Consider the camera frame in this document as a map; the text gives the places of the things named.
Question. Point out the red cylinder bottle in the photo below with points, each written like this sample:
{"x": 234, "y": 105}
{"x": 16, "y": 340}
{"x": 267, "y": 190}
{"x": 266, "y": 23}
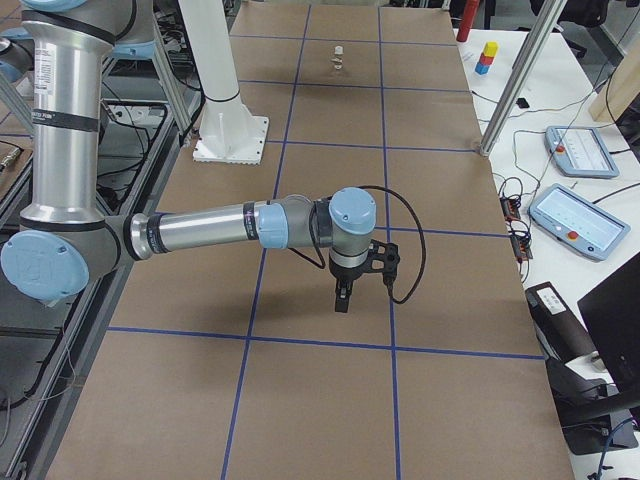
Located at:
{"x": 467, "y": 20}

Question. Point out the blue block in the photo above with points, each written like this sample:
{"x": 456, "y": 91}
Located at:
{"x": 481, "y": 69}

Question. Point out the small black box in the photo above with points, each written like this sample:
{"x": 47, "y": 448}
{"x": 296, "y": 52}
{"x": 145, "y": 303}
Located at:
{"x": 522, "y": 102}

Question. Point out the teach pendant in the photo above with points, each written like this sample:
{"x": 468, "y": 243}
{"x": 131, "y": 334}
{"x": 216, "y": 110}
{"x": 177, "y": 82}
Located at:
{"x": 578, "y": 223}
{"x": 580, "y": 152}

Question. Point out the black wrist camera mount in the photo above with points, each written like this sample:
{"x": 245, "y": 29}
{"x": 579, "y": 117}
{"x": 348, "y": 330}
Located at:
{"x": 383, "y": 258}

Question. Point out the yellow block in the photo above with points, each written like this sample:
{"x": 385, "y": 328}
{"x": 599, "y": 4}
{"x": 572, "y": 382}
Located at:
{"x": 490, "y": 49}

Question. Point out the aluminium frame post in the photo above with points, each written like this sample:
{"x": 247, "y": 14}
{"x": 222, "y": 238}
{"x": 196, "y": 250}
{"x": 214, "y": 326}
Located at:
{"x": 523, "y": 65}

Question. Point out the red block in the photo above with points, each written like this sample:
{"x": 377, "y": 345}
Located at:
{"x": 485, "y": 60}

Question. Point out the black monitor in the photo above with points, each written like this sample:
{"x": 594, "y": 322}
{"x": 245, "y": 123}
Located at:
{"x": 611, "y": 314}

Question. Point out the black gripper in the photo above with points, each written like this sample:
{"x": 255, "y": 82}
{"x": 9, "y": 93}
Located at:
{"x": 346, "y": 275}

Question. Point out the white pedestal column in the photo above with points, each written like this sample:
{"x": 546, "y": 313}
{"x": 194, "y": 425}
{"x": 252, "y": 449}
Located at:
{"x": 228, "y": 131}

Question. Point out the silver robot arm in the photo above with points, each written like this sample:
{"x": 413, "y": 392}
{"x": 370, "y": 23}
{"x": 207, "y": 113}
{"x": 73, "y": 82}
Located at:
{"x": 65, "y": 242}

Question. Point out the circuit board with wires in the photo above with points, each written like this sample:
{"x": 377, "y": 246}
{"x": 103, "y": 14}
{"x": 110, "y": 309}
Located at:
{"x": 518, "y": 229}

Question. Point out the near teach pendant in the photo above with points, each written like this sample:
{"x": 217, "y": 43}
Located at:
{"x": 578, "y": 223}

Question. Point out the far teach pendant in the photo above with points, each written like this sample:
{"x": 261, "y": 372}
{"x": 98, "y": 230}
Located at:
{"x": 580, "y": 152}

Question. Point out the white brass PPR valve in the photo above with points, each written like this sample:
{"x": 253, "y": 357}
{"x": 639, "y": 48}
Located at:
{"x": 337, "y": 58}

